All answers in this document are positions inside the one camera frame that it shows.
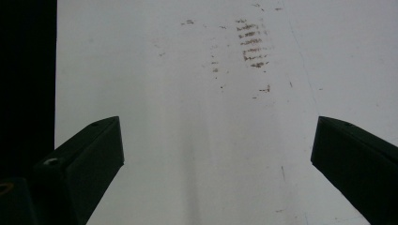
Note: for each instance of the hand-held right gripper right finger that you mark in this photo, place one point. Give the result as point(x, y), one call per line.
point(356, 162)

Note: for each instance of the white paper sheet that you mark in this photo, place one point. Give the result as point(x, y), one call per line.
point(200, 118)

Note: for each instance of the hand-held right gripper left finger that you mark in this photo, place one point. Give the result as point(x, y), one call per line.
point(84, 165)

